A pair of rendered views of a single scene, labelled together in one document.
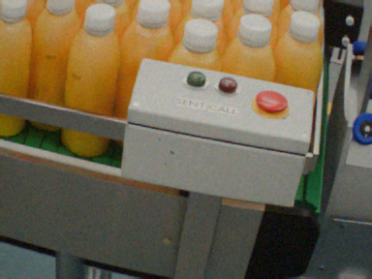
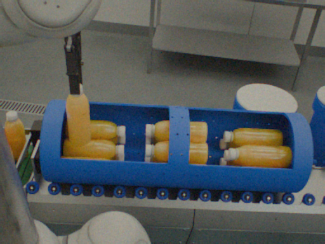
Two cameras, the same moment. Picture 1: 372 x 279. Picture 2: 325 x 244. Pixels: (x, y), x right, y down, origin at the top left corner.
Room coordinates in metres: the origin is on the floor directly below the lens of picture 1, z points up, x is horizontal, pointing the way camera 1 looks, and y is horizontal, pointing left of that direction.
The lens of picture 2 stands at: (0.30, -0.58, 1.95)
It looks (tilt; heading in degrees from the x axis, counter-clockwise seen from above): 36 degrees down; 356
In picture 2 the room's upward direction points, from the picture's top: 5 degrees clockwise
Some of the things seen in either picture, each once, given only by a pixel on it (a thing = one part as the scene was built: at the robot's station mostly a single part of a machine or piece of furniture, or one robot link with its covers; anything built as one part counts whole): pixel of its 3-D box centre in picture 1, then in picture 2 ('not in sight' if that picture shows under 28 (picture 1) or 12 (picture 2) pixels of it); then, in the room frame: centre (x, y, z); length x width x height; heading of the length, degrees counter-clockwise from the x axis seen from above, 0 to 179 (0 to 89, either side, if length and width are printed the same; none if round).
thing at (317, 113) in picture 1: (319, 76); (18, 166); (1.35, -0.15, 0.96); 0.40 x 0.01 x 0.03; 0
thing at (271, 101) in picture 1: (271, 102); not in sight; (1.06, -0.07, 1.11); 0.04 x 0.04 x 0.01
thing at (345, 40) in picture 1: (339, 18); (41, 135); (1.55, -0.19, 0.95); 0.10 x 0.07 x 0.10; 0
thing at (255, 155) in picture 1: (218, 134); not in sight; (1.07, -0.02, 1.05); 0.20 x 0.10 x 0.10; 90
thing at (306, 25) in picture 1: (304, 24); not in sight; (1.26, -0.11, 1.10); 0.04 x 0.04 x 0.02
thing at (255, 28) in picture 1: (255, 27); not in sight; (1.23, -0.04, 1.10); 0.04 x 0.04 x 0.02
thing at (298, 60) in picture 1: (292, 88); not in sight; (1.26, -0.11, 0.99); 0.07 x 0.07 x 0.19
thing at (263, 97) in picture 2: not in sight; (266, 100); (1.79, -1.16, 1.03); 0.28 x 0.28 x 0.01
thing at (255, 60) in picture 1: (241, 95); not in sight; (1.23, -0.04, 0.99); 0.07 x 0.07 x 0.19
